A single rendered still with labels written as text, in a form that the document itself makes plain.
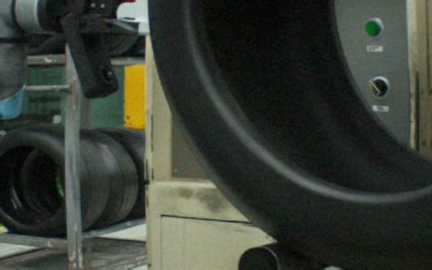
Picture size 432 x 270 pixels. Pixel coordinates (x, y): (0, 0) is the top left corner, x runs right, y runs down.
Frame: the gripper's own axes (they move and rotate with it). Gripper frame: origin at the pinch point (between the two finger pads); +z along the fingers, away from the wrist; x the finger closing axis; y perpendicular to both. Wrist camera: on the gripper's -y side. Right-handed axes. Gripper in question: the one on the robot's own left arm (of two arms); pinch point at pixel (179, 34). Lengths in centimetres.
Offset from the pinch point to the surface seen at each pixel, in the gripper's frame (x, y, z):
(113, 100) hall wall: 814, -111, -666
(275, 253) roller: -8.9, -19.9, 21.0
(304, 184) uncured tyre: -12.9, -11.7, 25.3
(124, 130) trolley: 343, -66, -277
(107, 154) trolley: 303, -71, -254
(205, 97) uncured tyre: -12.8, -5.4, 13.2
